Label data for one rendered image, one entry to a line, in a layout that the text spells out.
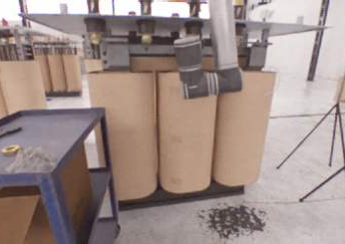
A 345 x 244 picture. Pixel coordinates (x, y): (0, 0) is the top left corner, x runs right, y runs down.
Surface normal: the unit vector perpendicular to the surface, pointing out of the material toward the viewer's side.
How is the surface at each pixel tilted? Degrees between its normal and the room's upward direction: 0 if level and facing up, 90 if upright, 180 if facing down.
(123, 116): 90
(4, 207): 26
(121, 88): 90
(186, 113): 90
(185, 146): 90
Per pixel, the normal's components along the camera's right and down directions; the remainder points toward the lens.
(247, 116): 0.18, 0.31
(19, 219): 0.07, -0.72
